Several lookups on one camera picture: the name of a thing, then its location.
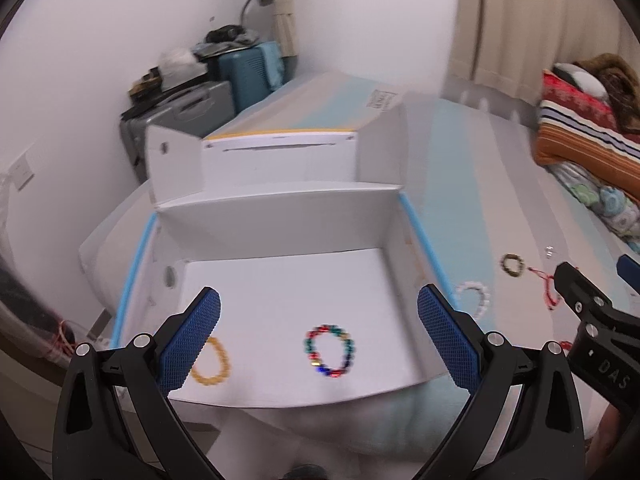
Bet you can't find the red cord gold bar bracelet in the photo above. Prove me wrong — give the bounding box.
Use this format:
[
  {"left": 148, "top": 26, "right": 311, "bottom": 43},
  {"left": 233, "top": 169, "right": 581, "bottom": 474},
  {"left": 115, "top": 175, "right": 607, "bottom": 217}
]
[{"left": 527, "top": 264, "right": 582, "bottom": 311}]

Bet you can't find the brown wooden bead bracelet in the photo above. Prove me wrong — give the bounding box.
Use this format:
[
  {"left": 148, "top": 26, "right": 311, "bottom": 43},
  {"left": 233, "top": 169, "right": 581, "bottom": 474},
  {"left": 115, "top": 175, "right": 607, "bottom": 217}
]
[{"left": 501, "top": 252, "right": 526, "bottom": 278}]

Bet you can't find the white pearl bracelet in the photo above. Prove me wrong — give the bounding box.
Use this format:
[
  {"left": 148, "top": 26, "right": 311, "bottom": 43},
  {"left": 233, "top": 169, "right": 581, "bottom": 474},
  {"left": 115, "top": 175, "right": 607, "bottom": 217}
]
[{"left": 453, "top": 280, "right": 493, "bottom": 322}]

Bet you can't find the right hand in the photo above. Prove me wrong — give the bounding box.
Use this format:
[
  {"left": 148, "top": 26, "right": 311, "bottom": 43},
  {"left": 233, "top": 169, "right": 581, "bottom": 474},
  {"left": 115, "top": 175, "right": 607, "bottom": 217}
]
[{"left": 586, "top": 404, "right": 639, "bottom": 479}]

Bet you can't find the floral quilt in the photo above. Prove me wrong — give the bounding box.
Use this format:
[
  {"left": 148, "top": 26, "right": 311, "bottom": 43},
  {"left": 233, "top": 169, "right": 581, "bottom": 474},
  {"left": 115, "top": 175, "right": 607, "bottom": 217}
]
[{"left": 548, "top": 162, "right": 639, "bottom": 254}]

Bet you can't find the striped bed mattress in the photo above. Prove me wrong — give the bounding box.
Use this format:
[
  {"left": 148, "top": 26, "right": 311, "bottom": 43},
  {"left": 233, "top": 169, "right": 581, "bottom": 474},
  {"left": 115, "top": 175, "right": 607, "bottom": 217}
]
[{"left": 79, "top": 73, "right": 639, "bottom": 460}]

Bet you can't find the striped orange pillow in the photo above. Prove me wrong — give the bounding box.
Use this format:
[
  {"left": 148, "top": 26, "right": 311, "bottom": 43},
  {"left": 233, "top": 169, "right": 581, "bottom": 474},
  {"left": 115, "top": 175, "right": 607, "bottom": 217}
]
[{"left": 533, "top": 70, "right": 639, "bottom": 200}]

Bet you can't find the brown fuzzy blanket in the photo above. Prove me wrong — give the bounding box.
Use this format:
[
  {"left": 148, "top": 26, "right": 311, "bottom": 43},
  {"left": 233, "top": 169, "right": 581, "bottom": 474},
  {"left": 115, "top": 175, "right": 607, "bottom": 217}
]
[{"left": 576, "top": 53, "right": 640, "bottom": 136}]

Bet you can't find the grey suitcase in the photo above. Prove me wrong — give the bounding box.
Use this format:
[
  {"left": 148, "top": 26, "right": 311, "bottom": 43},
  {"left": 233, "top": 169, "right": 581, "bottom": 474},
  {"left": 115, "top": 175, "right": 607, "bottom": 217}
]
[{"left": 119, "top": 81, "right": 235, "bottom": 183}]

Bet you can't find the white plastic bag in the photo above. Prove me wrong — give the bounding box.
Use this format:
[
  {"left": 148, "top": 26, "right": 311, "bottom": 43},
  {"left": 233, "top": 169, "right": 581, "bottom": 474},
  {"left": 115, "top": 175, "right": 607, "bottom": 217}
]
[{"left": 158, "top": 48, "right": 207, "bottom": 80}]

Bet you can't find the teal suitcase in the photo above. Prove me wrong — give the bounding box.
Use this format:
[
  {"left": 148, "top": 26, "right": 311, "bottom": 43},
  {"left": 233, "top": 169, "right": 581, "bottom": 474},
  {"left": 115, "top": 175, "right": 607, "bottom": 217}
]
[{"left": 217, "top": 44, "right": 273, "bottom": 113}]

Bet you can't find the light blue cloth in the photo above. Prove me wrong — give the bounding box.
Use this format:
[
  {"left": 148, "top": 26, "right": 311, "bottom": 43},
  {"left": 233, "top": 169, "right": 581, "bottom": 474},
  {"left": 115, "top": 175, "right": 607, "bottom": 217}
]
[{"left": 257, "top": 41, "right": 284, "bottom": 91}]

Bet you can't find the narrow beige curtain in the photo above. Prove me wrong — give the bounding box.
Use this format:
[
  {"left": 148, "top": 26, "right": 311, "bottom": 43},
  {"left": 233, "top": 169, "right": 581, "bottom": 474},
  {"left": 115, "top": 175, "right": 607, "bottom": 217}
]
[{"left": 272, "top": 0, "right": 298, "bottom": 58}]

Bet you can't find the yellow bead bracelet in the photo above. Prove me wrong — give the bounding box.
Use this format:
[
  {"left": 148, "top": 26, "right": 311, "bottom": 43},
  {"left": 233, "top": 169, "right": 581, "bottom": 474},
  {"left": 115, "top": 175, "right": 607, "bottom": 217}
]
[{"left": 188, "top": 335, "right": 232, "bottom": 387}]

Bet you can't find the multicolour bead bracelet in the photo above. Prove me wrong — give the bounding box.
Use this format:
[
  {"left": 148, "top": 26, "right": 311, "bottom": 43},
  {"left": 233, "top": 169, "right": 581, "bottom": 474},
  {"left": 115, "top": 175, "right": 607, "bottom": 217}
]
[{"left": 302, "top": 324, "right": 357, "bottom": 380}]

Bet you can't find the white wall socket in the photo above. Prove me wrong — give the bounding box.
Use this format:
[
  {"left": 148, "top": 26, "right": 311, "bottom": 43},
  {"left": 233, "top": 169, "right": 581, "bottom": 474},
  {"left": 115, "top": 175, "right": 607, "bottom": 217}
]
[{"left": 9, "top": 153, "right": 35, "bottom": 191}]

